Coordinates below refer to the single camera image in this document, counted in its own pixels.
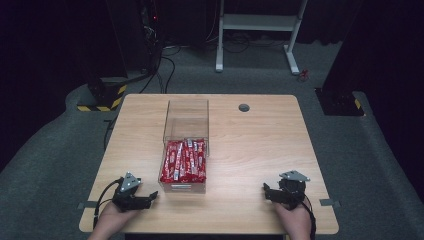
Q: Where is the pile of red packets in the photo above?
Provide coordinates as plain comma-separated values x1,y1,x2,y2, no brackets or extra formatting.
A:
159,138,207,184

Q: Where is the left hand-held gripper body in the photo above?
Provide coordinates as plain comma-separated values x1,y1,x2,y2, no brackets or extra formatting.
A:
112,171,150,213

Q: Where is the black floor cable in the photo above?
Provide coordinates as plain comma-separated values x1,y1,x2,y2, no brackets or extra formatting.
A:
139,46,177,95

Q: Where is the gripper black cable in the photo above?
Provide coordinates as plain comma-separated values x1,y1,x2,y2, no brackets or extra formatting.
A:
92,177,124,230
300,194,317,240

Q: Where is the dark equipment rack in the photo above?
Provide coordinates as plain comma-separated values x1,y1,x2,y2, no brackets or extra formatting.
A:
138,0,165,75

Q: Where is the black yellow striped stand base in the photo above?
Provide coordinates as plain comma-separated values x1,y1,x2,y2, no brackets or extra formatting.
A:
76,76,129,113

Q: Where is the grey tape strip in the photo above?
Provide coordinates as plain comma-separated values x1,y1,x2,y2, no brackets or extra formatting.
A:
76,200,98,211
318,198,342,207

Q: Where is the clear acrylic drawer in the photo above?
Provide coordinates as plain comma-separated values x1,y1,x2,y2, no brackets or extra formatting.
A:
157,137,208,195

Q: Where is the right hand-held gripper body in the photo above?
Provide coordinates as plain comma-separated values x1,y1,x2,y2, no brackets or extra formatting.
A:
277,170,311,211

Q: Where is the person's right hand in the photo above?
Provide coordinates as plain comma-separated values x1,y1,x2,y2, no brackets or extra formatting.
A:
273,199,313,236

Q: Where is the white metal stand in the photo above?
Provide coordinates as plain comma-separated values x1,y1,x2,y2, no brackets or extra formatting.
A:
215,0,308,76

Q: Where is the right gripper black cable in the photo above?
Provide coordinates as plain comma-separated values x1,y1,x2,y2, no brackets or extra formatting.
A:
300,194,317,240

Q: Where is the clear acrylic box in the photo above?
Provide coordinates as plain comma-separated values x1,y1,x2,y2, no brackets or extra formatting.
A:
162,98,210,158

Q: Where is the person's left hand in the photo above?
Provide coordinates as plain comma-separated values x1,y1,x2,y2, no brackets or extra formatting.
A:
94,201,142,236

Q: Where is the black cable beside table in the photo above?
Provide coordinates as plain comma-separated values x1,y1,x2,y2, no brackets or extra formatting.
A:
102,114,118,152

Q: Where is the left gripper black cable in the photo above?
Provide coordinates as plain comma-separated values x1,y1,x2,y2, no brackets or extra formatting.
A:
92,177,124,230

